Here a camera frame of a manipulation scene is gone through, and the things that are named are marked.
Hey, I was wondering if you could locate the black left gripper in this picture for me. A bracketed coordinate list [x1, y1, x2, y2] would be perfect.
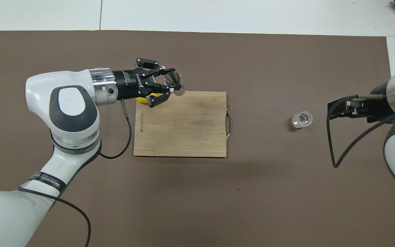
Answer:
[113, 58, 177, 108]

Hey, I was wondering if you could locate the yellow lemon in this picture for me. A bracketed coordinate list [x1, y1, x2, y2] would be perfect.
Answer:
[135, 92, 159, 104]

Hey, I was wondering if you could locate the wooden cutting board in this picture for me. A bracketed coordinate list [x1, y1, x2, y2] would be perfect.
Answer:
[133, 91, 233, 158]

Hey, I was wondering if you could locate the small clear glass cup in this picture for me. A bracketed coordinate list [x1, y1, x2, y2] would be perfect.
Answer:
[291, 110, 313, 129]

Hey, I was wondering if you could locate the brown table mat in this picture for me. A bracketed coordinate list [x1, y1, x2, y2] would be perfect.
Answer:
[0, 30, 395, 247]

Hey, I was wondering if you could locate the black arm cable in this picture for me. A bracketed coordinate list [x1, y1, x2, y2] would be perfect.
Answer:
[326, 94, 395, 168]
[17, 99, 131, 247]

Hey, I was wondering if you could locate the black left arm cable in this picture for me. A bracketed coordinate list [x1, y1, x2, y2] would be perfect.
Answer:
[17, 99, 131, 247]

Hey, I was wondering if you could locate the steel double jigger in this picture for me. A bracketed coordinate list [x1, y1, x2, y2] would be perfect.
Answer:
[164, 71, 185, 97]

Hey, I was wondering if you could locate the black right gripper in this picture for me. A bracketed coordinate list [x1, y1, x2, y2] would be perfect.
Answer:
[327, 82, 395, 124]

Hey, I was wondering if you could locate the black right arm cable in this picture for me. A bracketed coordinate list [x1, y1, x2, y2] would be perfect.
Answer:
[326, 94, 395, 168]

